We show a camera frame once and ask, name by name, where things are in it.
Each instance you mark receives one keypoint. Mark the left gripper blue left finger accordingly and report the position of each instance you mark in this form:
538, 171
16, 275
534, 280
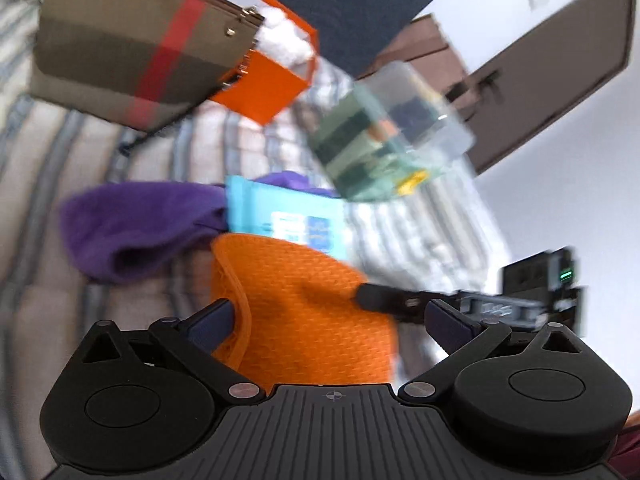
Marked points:
189, 344

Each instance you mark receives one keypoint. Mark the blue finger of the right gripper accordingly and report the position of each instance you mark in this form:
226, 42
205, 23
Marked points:
409, 307

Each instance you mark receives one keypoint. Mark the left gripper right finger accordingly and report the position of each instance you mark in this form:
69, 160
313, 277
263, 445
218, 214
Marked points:
466, 342

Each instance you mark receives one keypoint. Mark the orange silicone honeycomb mat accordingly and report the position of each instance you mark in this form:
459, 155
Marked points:
295, 317

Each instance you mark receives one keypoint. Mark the purple cloth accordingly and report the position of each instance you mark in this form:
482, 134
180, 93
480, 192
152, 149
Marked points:
123, 232

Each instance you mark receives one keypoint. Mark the blue wet wipes pack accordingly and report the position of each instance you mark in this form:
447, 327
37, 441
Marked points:
305, 216

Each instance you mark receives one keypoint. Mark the white plush pig toy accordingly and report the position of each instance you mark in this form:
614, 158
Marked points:
278, 38

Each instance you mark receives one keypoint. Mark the clear plastic storage box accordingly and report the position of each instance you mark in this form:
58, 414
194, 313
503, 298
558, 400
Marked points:
387, 136

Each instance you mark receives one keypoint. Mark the brown paper shopping bag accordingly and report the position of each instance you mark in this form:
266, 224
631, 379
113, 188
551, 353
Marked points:
423, 45

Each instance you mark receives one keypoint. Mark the orange cardboard box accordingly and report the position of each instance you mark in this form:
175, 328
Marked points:
268, 87

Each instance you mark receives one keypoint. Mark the brown plaid zip pouch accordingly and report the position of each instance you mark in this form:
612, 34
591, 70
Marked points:
140, 63

